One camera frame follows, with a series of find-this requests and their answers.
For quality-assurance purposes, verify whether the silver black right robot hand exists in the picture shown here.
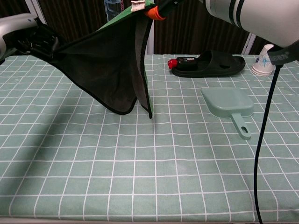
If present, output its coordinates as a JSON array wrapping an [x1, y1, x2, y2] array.
[[144, 0, 206, 21]]

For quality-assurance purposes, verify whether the small black bottle red cap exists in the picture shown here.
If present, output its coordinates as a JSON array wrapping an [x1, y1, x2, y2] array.
[[167, 56, 199, 70]]

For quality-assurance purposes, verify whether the green checked tablecloth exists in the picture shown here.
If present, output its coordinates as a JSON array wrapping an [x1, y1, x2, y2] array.
[[0, 54, 299, 222]]

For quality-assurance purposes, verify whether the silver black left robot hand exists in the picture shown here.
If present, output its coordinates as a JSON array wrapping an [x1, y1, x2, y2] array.
[[0, 13, 60, 62]]

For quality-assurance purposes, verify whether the clear plastic water bottle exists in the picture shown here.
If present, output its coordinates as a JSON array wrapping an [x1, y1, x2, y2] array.
[[103, 0, 124, 22]]

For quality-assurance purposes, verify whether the dark green cloth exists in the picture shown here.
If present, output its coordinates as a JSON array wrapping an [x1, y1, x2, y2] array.
[[51, 0, 156, 119]]

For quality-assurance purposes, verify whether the white partition frame post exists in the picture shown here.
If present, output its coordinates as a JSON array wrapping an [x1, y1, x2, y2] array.
[[23, 0, 47, 25], [144, 20, 155, 55], [242, 32, 256, 55]]

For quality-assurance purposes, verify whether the pale green plastic dustpan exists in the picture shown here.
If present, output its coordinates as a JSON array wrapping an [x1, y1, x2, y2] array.
[[200, 87, 255, 140]]

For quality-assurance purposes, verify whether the black rubber slipper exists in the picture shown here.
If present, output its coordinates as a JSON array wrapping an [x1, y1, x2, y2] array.
[[171, 50, 246, 78]]

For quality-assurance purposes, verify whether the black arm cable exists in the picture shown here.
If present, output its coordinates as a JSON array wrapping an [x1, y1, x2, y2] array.
[[253, 40, 299, 224]]

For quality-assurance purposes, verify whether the white paper cup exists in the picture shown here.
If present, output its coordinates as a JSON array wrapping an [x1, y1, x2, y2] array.
[[251, 45, 277, 77]]

